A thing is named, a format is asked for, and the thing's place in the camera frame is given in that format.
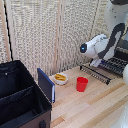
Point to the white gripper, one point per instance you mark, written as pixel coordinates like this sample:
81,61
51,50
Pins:
96,62

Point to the wicker folding screen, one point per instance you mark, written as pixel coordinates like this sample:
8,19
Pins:
36,33

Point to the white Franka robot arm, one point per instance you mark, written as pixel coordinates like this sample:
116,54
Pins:
100,45

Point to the red plastic cup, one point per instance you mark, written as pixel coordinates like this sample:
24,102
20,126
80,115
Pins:
81,85

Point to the yellow food pieces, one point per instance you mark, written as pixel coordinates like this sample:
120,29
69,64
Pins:
60,77

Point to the white bowl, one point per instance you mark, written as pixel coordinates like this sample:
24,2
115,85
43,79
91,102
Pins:
61,81

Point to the blue flat panel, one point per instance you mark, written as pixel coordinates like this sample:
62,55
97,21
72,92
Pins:
45,83

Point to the black fabric storage box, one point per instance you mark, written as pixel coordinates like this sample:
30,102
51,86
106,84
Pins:
18,96

